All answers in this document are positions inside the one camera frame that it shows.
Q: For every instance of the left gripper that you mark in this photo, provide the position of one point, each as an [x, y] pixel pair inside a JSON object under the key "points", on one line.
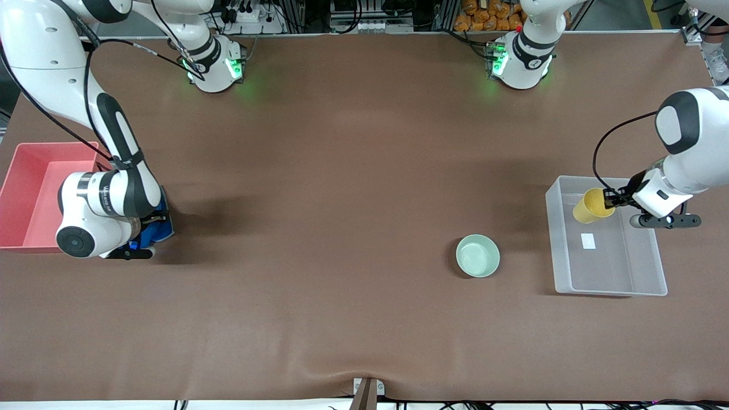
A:
{"points": [[628, 196]]}

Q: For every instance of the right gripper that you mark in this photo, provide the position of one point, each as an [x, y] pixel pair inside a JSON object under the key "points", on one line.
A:
{"points": [[156, 218]]}

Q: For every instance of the blue cloth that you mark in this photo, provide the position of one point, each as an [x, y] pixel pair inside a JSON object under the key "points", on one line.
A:
{"points": [[162, 230]]}

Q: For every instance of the yellow cup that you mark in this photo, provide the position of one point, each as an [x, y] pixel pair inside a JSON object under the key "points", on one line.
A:
{"points": [[589, 208]]}

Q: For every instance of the mint green bowl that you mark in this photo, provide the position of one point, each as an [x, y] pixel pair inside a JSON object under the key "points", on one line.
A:
{"points": [[478, 256]]}

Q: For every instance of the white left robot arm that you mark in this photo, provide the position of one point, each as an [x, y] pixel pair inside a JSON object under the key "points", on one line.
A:
{"points": [[706, 142]]}

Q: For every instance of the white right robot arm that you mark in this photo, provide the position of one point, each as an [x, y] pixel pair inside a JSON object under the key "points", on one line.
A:
{"points": [[40, 57]]}

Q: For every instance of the white paper label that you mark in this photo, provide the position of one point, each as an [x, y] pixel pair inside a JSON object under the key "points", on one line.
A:
{"points": [[588, 241]]}

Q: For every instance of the clear plastic bin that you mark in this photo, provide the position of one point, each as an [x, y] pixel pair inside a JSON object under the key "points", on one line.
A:
{"points": [[609, 267]]}

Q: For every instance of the pink plastic bin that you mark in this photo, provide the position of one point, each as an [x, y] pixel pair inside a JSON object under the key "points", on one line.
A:
{"points": [[23, 188]]}

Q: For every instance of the white shoe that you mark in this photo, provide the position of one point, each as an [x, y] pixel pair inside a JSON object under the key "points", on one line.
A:
{"points": [[719, 65]]}

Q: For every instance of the brown table cover mat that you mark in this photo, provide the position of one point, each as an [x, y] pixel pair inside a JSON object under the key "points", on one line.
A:
{"points": [[342, 228]]}

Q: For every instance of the white power strip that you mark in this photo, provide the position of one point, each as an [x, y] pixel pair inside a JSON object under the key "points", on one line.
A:
{"points": [[250, 16]]}

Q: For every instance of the orange snack bag pile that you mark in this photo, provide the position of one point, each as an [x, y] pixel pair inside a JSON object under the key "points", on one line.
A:
{"points": [[484, 17]]}

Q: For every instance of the aluminium corner post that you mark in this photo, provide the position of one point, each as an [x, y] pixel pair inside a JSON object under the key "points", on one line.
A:
{"points": [[692, 34]]}

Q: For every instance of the metal table edge bracket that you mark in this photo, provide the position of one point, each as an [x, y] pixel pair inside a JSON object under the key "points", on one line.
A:
{"points": [[367, 396]]}

